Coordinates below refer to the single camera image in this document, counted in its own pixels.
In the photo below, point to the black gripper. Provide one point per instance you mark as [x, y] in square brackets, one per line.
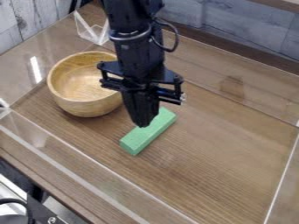
[139, 75]

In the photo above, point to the green rectangular block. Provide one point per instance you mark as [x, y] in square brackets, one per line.
[140, 137]

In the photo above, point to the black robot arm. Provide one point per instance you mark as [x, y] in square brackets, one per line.
[134, 15]

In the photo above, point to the wooden bowl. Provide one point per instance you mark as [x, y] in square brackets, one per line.
[75, 88]

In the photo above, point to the clear acrylic corner bracket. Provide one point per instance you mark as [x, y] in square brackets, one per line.
[95, 33]

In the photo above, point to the black metal bracket with bolt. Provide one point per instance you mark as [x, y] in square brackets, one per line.
[41, 214]

